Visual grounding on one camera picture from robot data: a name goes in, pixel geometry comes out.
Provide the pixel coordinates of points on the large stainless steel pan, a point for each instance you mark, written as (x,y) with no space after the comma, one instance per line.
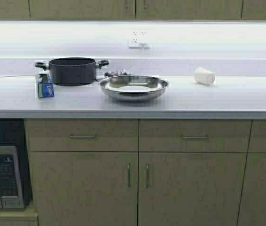
(133,88)

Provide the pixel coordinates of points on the black cooking pot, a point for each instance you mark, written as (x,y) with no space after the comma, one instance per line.
(72,71)

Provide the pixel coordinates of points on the right lower cabinet door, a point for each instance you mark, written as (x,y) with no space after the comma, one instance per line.
(190,189)

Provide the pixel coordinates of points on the cabinet door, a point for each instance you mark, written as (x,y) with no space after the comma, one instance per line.
(189,9)
(190,189)
(82,9)
(85,189)

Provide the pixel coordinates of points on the left lower cabinet door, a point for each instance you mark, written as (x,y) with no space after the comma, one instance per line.
(85,189)

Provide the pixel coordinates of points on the right upper cabinet door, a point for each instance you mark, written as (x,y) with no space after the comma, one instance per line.
(189,9)

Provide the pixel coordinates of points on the left upper cabinet door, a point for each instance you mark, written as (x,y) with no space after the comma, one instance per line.
(82,9)

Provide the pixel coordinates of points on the grey patterned dish cloth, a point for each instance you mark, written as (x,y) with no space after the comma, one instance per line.
(116,73)

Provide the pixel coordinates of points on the right wooden drawer front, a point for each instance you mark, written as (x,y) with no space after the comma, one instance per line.
(204,136)

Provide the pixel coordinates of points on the wooden drawer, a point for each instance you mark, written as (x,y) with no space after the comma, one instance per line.
(82,135)
(204,136)

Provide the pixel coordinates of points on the white paper cup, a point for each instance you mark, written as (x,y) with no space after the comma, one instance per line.
(204,76)

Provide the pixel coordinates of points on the blue Ziploc bag box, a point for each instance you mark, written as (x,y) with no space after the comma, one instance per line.
(44,86)

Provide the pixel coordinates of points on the left wooden drawer front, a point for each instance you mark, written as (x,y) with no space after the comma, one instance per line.
(82,135)

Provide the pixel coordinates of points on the stainless steel microwave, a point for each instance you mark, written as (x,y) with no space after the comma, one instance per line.
(11,191)

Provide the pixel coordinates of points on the white wall outlet plate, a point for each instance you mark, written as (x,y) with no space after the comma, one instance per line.
(138,40)

